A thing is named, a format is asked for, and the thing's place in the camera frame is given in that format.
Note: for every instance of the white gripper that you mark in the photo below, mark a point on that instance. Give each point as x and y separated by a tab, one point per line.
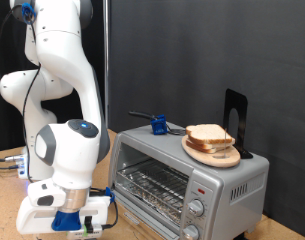
35	220

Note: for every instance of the glass oven door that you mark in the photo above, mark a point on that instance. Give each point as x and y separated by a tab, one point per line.
138	220

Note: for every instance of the metal spatula with blue block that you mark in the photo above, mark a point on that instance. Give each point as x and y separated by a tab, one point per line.
158	126

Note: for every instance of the metal oven rack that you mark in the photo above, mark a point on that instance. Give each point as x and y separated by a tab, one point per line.
152	186

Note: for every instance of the silver toaster oven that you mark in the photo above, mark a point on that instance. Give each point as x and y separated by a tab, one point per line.
158	141

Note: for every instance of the silver oven knob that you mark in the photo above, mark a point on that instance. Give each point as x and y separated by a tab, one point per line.
191	232
196	207

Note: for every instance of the red oven indicator light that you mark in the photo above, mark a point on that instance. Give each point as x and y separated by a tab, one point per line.
201	191

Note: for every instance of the round wooden board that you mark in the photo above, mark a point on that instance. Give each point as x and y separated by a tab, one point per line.
215	160

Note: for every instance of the vertical metal pole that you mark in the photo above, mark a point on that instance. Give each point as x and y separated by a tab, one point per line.
106	40

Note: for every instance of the thin metal pin on board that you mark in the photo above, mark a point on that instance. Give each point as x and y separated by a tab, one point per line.
225	146

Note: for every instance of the black metal bookend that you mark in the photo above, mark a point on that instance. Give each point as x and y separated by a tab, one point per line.
230	100

